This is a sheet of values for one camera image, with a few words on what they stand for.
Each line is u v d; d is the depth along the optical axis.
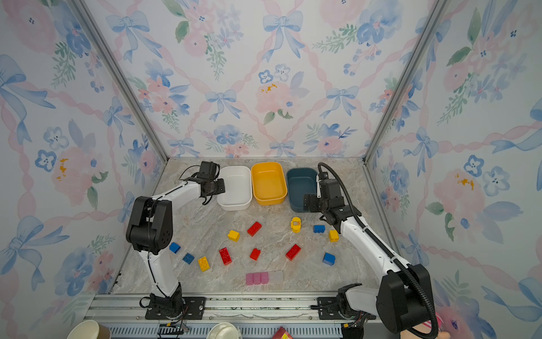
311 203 0.76
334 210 0.60
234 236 0.90
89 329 0.64
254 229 0.92
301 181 1.11
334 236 0.90
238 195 0.99
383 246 0.46
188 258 0.84
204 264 0.83
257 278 0.80
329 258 0.85
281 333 0.66
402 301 0.40
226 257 0.84
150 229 0.53
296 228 0.92
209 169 0.80
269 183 1.06
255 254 0.86
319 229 0.93
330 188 0.63
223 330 0.70
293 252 0.86
